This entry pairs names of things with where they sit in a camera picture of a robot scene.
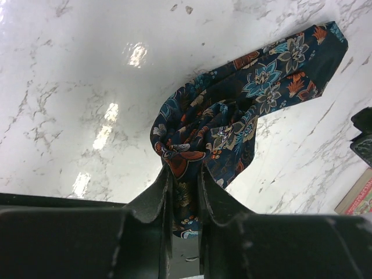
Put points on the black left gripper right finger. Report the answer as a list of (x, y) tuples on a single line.
[(235, 242)]

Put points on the red treehouse children's book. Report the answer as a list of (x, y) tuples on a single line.
[(358, 200)]

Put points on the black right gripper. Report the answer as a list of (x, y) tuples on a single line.
[(361, 145)]

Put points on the dark blue floral tie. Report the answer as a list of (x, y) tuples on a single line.
[(211, 121)]

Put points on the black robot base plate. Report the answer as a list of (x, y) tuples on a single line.
[(23, 204)]

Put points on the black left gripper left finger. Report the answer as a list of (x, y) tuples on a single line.
[(137, 245)]

